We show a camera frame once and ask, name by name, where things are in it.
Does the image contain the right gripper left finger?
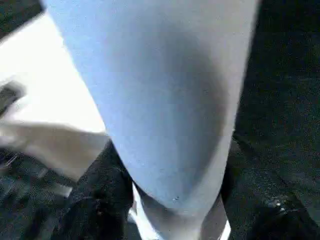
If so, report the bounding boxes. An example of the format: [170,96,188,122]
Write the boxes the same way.
[64,142,136,240]

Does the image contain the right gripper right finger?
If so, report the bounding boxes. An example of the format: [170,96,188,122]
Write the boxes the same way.
[219,139,320,240]

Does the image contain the white plastic table top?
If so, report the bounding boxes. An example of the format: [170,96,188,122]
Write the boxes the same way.
[0,12,112,182]

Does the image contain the black work mat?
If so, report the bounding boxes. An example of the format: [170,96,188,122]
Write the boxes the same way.
[0,0,320,240]

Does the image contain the white plastic table leg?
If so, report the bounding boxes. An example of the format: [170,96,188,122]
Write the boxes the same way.
[43,0,262,240]

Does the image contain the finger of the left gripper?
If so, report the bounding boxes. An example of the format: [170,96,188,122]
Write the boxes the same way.
[0,82,28,116]

